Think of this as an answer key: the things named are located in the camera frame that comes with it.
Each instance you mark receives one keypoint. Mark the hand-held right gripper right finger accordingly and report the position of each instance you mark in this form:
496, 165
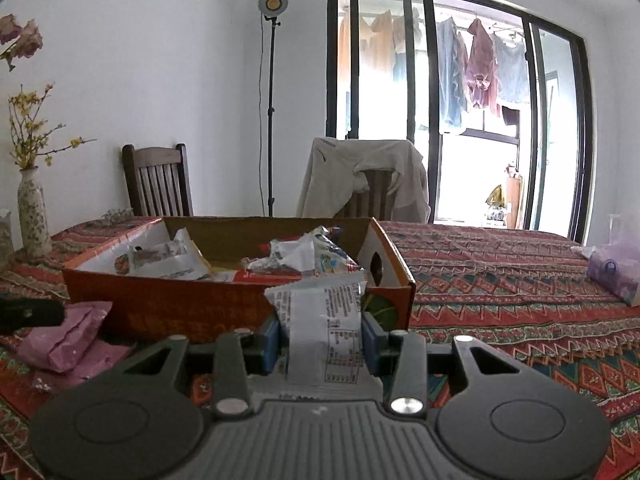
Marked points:
372, 345

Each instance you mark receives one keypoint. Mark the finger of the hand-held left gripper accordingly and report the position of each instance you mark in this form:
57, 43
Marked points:
30, 314

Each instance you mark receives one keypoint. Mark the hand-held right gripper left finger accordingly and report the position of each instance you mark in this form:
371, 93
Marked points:
270, 345

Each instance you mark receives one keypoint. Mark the pink snack packet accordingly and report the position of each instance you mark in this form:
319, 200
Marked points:
65, 335
107, 360

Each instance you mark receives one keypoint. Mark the white printed snack packet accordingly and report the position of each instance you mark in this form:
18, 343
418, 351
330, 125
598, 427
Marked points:
325, 330

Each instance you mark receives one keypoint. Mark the pile of snack packets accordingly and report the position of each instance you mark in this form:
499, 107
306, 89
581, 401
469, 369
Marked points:
300, 255

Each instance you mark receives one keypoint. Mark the orange cardboard box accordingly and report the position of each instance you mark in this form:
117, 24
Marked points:
175, 305

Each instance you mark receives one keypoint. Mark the floral ceramic vase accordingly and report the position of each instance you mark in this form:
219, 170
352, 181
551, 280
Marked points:
34, 220

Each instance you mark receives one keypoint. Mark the jacket-draped wooden chair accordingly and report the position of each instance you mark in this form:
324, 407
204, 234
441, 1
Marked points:
375, 195

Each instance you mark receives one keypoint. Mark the dark wooden chair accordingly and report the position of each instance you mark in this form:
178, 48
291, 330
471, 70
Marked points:
131, 180

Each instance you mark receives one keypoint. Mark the yellow flower branches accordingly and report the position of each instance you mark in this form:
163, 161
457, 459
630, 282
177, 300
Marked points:
30, 135

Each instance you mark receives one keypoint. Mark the yellow balcony bag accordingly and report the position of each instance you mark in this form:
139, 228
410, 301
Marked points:
495, 197

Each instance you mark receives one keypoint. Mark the wooden balcony cabinet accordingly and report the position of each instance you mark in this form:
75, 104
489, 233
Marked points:
514, 195

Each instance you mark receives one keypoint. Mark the studio light on stand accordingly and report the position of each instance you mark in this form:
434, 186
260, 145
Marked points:
271, 110

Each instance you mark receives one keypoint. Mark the purple tissue pack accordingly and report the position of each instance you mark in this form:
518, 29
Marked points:
615, 270

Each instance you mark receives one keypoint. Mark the dark hanging shorts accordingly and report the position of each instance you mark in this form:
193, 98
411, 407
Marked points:
510, 116

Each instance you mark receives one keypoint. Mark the pink artificial flowers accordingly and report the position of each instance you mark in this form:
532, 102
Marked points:
25, 40

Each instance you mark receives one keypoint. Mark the blue denim hanging garment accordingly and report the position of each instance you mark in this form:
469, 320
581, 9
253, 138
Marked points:
450, 70

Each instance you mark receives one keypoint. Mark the maroon hanging shirt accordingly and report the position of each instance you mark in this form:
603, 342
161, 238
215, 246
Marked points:
481, 65

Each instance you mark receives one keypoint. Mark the tan hanging garment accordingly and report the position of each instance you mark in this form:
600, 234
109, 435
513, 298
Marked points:
382, 40

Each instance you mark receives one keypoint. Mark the light blue hanging shirt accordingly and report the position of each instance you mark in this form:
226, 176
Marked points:
512, 67

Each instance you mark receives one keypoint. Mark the black sliding door frame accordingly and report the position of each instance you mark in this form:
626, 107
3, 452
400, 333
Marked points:
430, 60

